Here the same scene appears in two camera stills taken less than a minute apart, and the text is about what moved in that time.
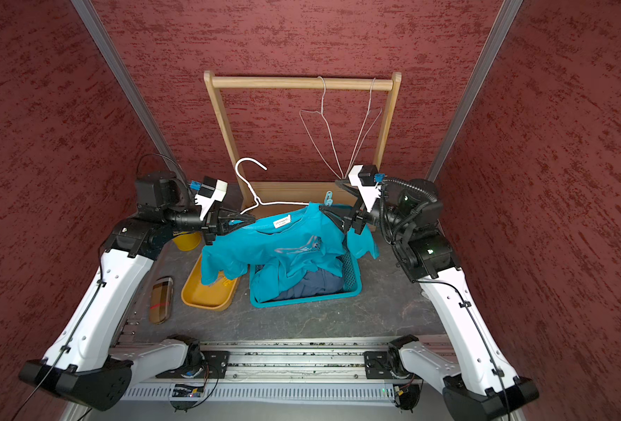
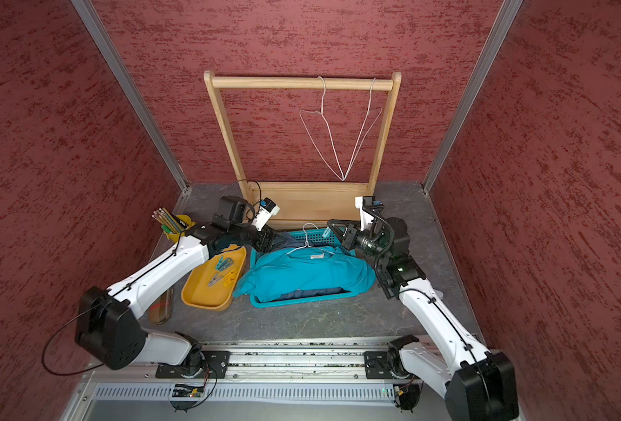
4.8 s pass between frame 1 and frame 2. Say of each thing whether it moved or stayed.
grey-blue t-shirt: moved
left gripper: moved
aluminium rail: stayed
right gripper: moved
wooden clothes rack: stayed
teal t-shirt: moved
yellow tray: stayed
